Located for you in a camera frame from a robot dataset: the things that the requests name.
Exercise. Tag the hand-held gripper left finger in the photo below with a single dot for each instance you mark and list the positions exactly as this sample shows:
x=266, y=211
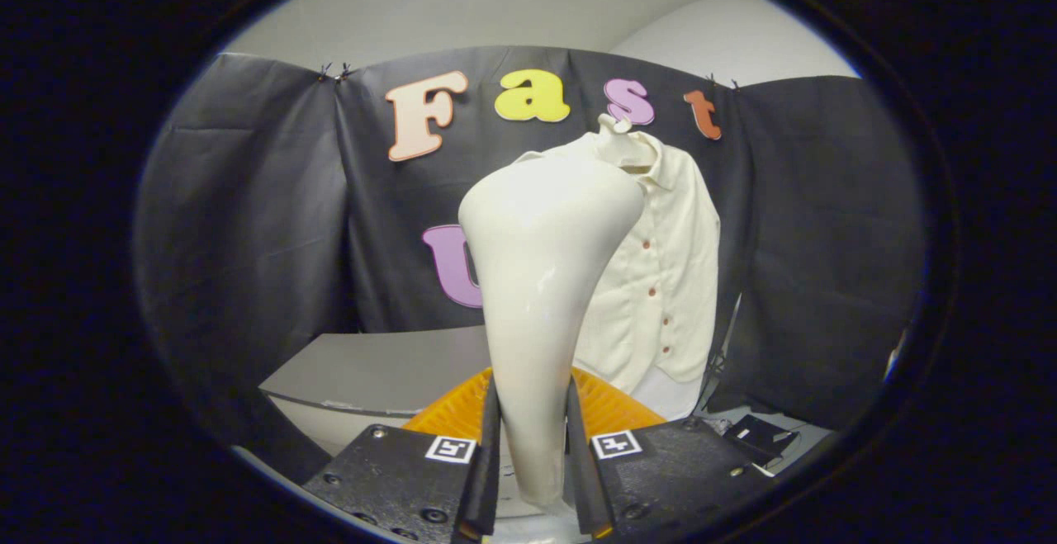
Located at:
x=491, y=461

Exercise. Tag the white hanging board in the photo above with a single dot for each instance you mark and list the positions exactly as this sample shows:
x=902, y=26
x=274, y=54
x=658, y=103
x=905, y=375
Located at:
x=669, y=399

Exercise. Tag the cream button shirt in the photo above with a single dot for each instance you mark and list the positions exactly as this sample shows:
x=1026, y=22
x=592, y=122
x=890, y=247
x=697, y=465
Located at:
x=661, y=280

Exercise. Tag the black backdrop cloth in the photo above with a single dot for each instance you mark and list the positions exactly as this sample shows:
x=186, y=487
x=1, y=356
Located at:
x=248, y=238

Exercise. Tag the white clothes hanger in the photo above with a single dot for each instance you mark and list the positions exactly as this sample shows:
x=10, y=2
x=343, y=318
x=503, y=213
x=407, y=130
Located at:
x=615, y=139

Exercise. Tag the grey drawer cabinet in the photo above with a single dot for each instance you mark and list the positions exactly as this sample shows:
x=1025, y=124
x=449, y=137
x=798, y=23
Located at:
x=372, y=371

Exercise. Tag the small black box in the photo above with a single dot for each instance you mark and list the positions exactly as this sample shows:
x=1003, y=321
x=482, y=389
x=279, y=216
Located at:
x=756, y=435

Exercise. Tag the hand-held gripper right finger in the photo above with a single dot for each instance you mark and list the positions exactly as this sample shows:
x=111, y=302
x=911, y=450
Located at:
x=575, y=461

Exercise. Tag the white garment steamer head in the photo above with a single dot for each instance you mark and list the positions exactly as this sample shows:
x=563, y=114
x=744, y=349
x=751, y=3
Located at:
x=537, y=280

